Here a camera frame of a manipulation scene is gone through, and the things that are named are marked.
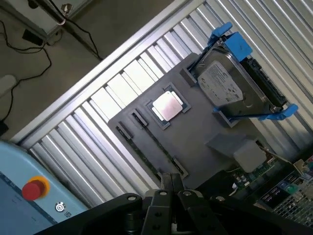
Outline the white power strip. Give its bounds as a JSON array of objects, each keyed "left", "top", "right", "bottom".
[{"left": 0, "top": 74, "right": 18, "bottom": 97}]

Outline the black stand pole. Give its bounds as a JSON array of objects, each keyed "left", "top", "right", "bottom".
[{"left": 31, "top": 0, "right": 105, "bottom": 61}]

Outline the blue disk caddy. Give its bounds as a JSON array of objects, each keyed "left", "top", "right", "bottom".
[{"left": 187, "top": 22, "right": 299, "bottom": 122}]

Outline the light blue teach pendant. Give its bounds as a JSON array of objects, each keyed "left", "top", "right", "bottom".
[{"left": 0, "top": 139, "right": 89, "bottom": 235}]

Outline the green RAM stick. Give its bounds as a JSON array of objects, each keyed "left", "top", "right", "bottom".
[
  {"left": 116, "top": 121, "right": 162, "bottom": 177},
  {"left": 131, "top": 110, "right": 188, "bottom": 177}
]

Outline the silver CPU chip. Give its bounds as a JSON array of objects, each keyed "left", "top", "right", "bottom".
[{"left": 152, "top": 92, "right": 183, "bottom": 121}]

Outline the silver hard disk drive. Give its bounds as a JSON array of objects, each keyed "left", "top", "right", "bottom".
[{"left": 197, "top": 46, "right": 287, "bottom": 116}]

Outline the grey cabinet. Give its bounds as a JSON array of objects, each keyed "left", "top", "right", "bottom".
[{"left": 0, "top": 0, "right": 95, "bottom": 46}]

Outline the black floor cable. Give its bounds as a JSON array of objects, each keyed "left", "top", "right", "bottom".
[{"left": 0, "top": 19, "right": 52, "bottom": 122}]

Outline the grey parts rack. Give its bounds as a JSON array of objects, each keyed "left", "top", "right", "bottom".
[{"left": 107, "top": 52, "right": 269, "bottom": 189}]

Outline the black floor box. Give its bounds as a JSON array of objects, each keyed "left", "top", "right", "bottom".
[{"left": 22, "top": 28, "right": 46, "bottom": 46}]

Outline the graphics card with white block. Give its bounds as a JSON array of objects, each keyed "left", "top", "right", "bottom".
[{"left": 195, "top": 143, "right": 292, "bottom": 196}]

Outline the red emergency stop button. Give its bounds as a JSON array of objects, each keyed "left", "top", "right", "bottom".
[{"left": 21, "top": 176, "right": 51, "bottom": 202}]

